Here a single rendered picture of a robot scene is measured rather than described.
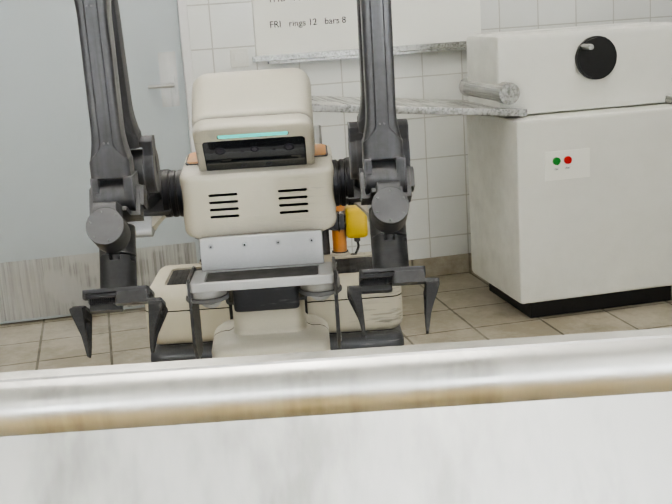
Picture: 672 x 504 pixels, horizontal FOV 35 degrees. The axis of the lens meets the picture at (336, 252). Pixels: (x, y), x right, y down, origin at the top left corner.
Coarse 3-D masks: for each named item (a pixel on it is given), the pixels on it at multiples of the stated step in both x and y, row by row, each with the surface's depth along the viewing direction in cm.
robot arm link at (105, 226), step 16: (144, 192) 171; (96, 208) 161; (112, 208) 161; (128, 208) 168; (144, 208) 172; (96, 224) 160; (112, 224) 160; (96, 240) 160; (112, 240) 160; (128, 240) 165
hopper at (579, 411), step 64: (0, 384) 14; (64, 384) 14; (128, 384) 14; (192, 384) 14; (256, 384) 14; (320, 384) 14; (384, 384) 14; (448, 384) 14; (512, 384) 14; (576, 384) 14; (640, 384) 14; (0, 448) 14; (64, 448) 14; (128, 448) 14; (192, 448) 14; (256, 448) 14; (320, 448) 14; (384, 448) 14; (448, 448) 14; (512, 448) 14; (576, 448) 14; (640, 448) 14
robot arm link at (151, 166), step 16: (112, 0) 170; (112, 16) 171; (128, 80) 179; (128, 96) 177; (128, 112) 177; (128, 128) 178; (128, 144) 179; (144, 144) 180; (144, 160) 180; (144, 176) 180; (160, 176) 187
